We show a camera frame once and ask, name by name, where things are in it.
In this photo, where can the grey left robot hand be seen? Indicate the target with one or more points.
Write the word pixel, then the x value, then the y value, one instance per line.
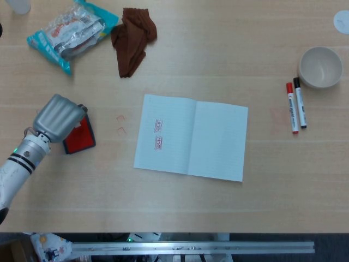
pixel 57 117

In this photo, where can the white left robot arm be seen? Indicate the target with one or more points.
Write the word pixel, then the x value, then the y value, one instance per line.
pixel 16 166

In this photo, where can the open lined notebook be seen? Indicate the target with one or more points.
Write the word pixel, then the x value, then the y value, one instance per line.
pixel 191 136

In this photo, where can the red ink pad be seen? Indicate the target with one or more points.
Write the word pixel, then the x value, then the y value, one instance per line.
pixel 81 139

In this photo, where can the teal and silver foil bag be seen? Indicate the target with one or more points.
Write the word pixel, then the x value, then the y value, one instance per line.
pixel 71 32

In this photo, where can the brown cloth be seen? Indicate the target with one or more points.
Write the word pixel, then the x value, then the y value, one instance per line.
pixel 133 43

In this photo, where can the clear plastic cup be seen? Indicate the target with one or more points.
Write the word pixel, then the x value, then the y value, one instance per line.
pixel 17 5

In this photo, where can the white printed bag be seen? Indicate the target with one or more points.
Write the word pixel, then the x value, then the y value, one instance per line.
pixel 49 245

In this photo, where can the cardboard box under table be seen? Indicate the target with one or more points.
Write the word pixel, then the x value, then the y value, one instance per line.
pixel 11 251

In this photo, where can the red whiteboard marker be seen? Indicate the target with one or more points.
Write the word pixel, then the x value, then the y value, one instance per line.
pixel 291 109

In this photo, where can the black whiteboard marker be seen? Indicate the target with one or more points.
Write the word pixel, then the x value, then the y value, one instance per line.
pixel 300 103

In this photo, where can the beige bowl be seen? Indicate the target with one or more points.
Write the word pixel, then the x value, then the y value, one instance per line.
pixel 320 66

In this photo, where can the aluminium rail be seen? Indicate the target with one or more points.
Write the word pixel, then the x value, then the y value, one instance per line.
pixel 191 247

